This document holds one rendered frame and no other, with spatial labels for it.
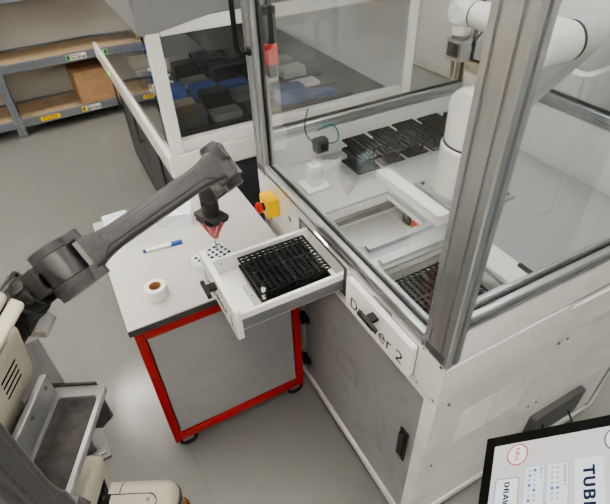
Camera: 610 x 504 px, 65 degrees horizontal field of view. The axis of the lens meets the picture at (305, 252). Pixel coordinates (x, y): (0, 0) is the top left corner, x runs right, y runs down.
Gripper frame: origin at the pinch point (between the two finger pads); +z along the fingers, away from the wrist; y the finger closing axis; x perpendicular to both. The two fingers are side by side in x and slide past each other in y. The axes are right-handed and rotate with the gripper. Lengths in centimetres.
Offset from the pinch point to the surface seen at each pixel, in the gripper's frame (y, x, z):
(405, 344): -76, 7, -7
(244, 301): -28.3, 15.0, 1.5
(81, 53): 307, -127, 26
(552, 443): -110, 22, -22
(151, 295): -0.2, 27.7, 6.2
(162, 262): 13.2, 13.8, 9.3
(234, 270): -16.4, 7.2, 1.4
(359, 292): -57, 0, -8
